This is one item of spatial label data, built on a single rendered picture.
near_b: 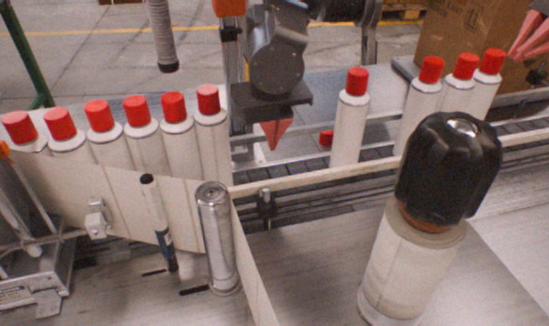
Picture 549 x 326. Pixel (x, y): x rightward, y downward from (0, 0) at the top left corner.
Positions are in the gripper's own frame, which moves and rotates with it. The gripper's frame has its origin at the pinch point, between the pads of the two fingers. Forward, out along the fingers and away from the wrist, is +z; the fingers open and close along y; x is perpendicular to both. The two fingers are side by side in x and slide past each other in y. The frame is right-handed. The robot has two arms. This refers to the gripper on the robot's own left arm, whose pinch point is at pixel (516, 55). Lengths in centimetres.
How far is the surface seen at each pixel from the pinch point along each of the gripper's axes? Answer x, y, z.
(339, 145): -19.0, 4.3, 30.8
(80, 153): -55, 6, 51
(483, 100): -1.8, 4.2, 9.2
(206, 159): -38, 5, 44
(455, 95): -7.9, 4.1, 11.9
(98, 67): -20, -238, 166
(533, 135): 15.1, 6.1, 7.0
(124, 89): -5, -199, 152
